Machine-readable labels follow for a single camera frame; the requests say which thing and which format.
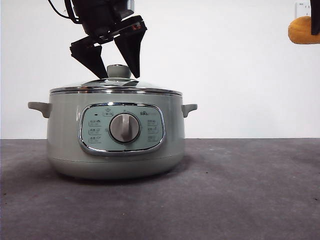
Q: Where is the yellow corn cob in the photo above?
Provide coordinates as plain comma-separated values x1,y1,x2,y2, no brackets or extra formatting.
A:
287,15,320,45

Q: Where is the glass lid with green knob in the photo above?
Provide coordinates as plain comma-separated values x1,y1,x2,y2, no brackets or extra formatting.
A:
49,63,183,97

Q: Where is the pale green electric pot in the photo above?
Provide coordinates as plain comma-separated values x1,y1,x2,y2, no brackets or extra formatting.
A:
27,90,198,180

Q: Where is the white wall socket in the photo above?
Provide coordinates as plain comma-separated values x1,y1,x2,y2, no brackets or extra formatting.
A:
295,1,312,20

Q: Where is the black cable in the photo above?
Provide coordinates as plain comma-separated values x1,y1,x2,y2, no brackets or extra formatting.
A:
47,0,83,25

